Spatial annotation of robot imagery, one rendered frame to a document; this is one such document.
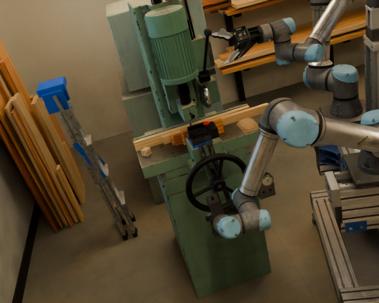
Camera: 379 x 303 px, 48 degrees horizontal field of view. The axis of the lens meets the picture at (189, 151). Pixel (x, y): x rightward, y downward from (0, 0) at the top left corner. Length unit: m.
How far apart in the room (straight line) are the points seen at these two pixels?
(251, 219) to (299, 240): 1.19
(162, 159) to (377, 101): 0.95
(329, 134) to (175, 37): 0.78
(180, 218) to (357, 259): 0.89
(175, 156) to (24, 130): 1.38
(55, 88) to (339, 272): 1.79
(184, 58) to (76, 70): 2.53
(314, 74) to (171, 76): 0.73
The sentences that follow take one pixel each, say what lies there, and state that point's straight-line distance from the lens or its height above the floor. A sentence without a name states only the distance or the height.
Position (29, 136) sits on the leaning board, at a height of 0.77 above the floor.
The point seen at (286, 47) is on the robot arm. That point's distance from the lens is 1.94.
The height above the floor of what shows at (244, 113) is 0.93.
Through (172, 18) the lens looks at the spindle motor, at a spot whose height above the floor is 1.48.
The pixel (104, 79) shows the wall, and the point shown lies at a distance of 4.34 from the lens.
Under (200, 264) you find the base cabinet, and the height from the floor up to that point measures 0.24.
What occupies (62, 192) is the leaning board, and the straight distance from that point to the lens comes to 3.27.
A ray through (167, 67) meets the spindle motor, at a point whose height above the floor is 1.29.
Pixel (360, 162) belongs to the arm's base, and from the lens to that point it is 1.82.
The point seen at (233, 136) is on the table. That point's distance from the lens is 2.01.
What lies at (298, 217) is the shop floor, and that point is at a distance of 2.89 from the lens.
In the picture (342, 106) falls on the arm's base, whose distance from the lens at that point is 2.20.
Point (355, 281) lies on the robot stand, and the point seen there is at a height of 0.23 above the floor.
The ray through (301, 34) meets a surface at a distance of 4.24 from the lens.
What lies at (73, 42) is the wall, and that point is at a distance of 4.25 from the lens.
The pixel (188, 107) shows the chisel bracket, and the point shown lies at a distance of 1.99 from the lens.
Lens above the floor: 1.85
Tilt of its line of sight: 29 degrees down
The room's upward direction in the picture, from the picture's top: 14 degrees counter-clockwise
